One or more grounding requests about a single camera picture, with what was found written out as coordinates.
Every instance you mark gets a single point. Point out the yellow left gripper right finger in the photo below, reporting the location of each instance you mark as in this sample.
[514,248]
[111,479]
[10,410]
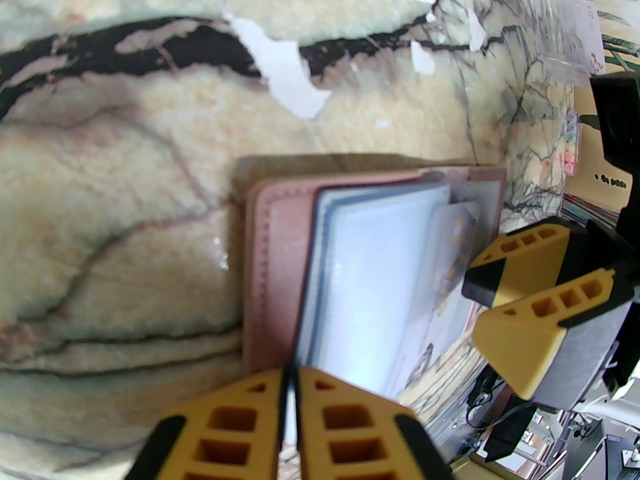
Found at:
[360,443]

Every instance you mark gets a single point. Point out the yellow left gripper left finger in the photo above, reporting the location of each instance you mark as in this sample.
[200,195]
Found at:
[225,443]

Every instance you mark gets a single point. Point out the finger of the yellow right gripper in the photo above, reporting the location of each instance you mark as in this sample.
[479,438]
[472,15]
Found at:
[530,348]
[530,263]

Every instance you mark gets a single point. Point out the pink leather card holder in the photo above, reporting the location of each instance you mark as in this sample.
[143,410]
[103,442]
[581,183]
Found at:
[280,268]

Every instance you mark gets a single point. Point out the white card with gold print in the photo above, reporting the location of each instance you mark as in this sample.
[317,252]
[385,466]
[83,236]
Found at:
[450,268]

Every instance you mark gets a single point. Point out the rainbow coloured flat box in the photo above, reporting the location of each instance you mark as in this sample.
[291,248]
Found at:
[572,143]

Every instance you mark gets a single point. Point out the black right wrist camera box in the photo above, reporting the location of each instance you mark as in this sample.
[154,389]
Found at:
[620,113]

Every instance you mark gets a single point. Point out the clear plastic card box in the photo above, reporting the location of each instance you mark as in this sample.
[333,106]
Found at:
[565,18]

